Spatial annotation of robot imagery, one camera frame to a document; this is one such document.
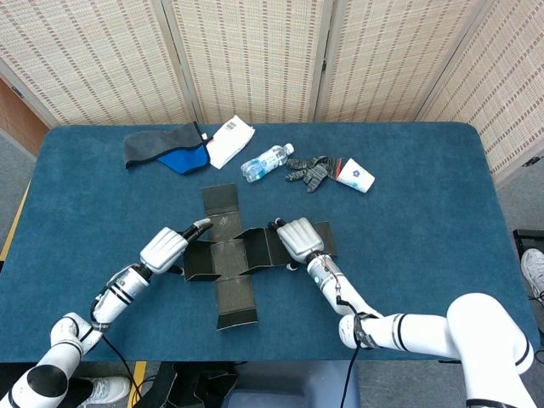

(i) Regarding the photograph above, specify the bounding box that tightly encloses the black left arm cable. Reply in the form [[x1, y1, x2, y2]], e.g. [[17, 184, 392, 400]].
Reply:
[[88, 288, 144, 403]]

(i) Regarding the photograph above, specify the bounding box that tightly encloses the clear plastic water bottle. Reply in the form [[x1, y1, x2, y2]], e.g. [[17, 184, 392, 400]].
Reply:
[[241, 143, 296, 184]]

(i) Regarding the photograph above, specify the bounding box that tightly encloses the black case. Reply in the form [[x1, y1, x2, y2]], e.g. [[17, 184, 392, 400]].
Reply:
[[513, 228, 544, 258]]

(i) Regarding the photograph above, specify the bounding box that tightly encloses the brown wooden door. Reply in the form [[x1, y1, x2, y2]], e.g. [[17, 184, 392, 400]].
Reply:
[[0, 78, 51, 157]]

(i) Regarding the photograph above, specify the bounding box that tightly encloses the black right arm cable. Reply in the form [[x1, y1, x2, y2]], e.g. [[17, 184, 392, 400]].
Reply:
[[333, 292, 383, 408]]

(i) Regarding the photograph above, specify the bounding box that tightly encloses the blue chair seat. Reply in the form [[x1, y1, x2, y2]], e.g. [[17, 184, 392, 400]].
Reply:
[[219, 360, 361, 408]]

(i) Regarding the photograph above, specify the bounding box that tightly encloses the woven folding screen panel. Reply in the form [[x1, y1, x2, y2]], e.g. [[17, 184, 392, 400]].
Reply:
[[163, 0, 337, 125], [418, 0, 544, 184], [314, 0, 496, 124], [0, 0, 192, 128]]

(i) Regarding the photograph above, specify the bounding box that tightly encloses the black bag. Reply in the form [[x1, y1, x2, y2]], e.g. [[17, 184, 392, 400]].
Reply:
[[139, 360, 250, 408]]

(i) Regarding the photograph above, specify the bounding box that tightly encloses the black trouser leg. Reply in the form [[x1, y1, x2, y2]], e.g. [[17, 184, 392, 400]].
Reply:
[[63, 376, 94, 408]]

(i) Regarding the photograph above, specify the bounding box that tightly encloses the grey towel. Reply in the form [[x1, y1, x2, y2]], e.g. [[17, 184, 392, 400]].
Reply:
[[122, 121, 204, 170]]

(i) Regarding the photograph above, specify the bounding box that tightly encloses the grey knit glove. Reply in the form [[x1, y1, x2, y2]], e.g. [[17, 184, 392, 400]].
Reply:
[[285, 156, 344, 196]]

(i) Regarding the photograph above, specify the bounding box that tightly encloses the white paper cup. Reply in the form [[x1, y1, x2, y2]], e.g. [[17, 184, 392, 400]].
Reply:
[[337, 157, 376, 195]]

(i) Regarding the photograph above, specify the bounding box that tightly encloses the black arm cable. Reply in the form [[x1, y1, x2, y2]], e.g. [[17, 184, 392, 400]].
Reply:
[[333, 292, 383, 408], [88, 288, 144, 403]]

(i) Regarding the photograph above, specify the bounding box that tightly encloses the white sneaker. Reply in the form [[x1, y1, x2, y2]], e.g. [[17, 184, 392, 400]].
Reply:
[[519, 248, 544, 308], [80, 375, 132, 405]]

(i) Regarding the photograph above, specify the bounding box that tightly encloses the white tissue pack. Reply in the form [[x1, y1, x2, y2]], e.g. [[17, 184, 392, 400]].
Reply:
[[203, 117, 257, 170]]

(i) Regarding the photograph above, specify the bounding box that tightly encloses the blue cloth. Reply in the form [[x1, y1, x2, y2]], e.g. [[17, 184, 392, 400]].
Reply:
[[156, 144, 213, 176]]

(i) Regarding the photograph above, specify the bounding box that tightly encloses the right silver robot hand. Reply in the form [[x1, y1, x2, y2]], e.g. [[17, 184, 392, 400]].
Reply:
[[265, 217, 326, 272]]

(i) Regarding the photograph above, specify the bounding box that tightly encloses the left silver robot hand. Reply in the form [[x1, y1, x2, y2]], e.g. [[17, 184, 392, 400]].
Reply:
[[139, 218, 213, 275]]

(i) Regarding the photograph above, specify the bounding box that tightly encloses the black paper box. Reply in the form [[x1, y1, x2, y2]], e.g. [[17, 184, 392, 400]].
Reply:
[[182, 182, 337, 332]]

